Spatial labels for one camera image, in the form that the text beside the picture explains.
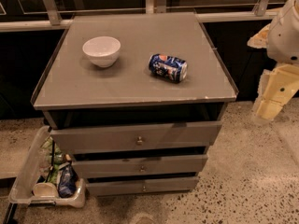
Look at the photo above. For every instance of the grey drawer cabinet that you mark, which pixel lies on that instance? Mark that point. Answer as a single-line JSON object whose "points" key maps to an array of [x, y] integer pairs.
{"points": [[75, 93]]}

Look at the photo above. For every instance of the clear plastic bin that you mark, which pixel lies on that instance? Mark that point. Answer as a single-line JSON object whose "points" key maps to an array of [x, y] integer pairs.
{"points": [[22, 190]]}

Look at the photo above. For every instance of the metal railing frame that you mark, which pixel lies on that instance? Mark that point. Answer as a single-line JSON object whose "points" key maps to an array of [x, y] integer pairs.
{"points": [[26, 15]]}

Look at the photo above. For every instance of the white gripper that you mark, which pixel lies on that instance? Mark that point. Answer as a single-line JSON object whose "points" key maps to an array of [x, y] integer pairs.
{"points": [[284, 37]]}

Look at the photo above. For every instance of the grey top drawer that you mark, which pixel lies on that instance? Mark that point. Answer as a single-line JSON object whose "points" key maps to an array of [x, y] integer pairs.
{"points": [[136, 137]]}

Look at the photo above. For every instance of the grey bottom drawer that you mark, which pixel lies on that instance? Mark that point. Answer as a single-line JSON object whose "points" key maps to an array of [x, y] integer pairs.
{"points": [[143, 186]]}

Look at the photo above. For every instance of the green snack packets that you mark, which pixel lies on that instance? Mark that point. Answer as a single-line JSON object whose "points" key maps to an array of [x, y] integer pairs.
{"points": [[50, 158]]}

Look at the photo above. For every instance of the grey middle drawer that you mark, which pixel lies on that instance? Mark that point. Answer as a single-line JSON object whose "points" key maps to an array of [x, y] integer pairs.
{"points": [[140, 166]]}

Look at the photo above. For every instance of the grey drawer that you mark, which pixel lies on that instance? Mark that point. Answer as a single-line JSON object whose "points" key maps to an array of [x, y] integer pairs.
{"points": [[136, 137], [143, 186], [140, 166]]}

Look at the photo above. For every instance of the blue snack bag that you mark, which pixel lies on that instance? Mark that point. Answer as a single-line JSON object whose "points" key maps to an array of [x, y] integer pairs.
{"points": [[67, 181]]}

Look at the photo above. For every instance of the blue soda can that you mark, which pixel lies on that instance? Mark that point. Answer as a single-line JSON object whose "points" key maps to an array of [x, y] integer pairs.
{"points": [[169, 67]]}

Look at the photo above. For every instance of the white ceramic bowl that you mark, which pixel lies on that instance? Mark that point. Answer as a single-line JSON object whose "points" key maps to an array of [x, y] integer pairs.
{"points": [[102, 51]]}

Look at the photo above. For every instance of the white cup in bin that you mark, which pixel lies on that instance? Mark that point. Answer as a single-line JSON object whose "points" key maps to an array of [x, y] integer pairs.
{"points": [[45, 190]]}

